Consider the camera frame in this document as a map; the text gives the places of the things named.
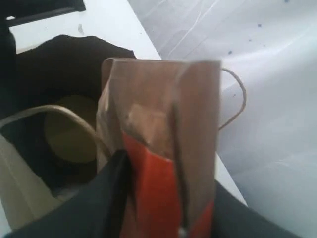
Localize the white backdrop curtain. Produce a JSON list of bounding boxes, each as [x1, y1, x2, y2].
[[130, 0, 317, 238]]

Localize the brown orange snack pouch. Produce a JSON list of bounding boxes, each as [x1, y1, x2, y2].
[[96, 58, 221, 238]]

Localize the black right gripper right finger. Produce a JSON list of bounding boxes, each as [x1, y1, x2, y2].
[[211, 182, 297, 238]]

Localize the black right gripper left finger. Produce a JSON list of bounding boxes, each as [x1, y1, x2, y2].
[[7, 150, 129, 238]]

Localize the clear jar gold lid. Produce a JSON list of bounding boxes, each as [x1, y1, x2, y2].
[[44, 95, 97, 164]]

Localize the brown paper bag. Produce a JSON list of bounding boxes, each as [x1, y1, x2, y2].
[[0, 34, 248, 231]]

